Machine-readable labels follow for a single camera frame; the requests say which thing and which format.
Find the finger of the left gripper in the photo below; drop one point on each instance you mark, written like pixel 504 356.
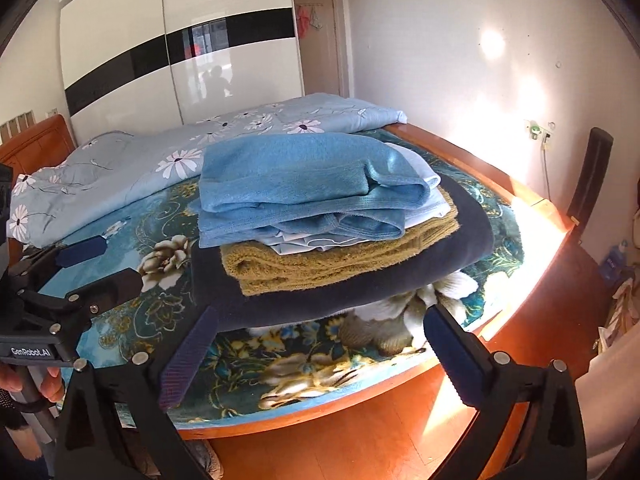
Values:
pixel 106 293
pixel 60 256

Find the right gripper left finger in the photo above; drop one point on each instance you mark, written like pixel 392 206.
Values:
pixel 90 442

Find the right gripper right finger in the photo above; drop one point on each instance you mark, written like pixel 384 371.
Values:
pixel 551 443

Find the blue fleece garment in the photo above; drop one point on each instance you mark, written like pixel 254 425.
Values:
pixel 258 185

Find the person's left hand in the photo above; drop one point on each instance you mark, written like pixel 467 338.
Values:
pixel 51 386

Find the grey daisy print duvet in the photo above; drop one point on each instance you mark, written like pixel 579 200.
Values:
pixel 118 168

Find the orange wooden headboard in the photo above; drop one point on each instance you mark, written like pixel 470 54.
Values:
pixel 45 144

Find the mustard yellow folded towel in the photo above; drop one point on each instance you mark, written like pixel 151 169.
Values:
pixel 259 269

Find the dark navy folded garment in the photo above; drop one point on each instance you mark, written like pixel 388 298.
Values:
pixel 213 287

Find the teal floral bed blanket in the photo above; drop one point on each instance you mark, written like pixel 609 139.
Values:
pixel 260 372

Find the water bottle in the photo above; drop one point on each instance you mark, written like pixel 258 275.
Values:
pixel 614 263

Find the white folded garment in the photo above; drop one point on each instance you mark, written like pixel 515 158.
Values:
pixel 419 201

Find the white black stripe wardrobe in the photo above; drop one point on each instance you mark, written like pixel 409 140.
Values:
pixel 144 66

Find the wooden room door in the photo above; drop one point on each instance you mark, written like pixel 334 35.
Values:
pixel 318 46

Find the wall switch panel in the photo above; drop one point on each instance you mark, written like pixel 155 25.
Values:
pixel 16 125

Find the wall socket with plug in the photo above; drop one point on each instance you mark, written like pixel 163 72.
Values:
pixel 543 134

